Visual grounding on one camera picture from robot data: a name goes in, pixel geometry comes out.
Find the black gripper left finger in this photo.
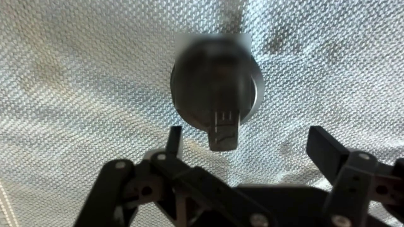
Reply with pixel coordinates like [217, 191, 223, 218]
[74, 124, 237, 227]

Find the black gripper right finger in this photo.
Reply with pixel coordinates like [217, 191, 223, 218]
[305, 124, 404, 227]

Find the black bottle lid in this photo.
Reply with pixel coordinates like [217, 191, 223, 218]
[169, 37, 266, 152]

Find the blue-grey towel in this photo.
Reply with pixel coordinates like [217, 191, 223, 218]
[0, 0, 404, 227]

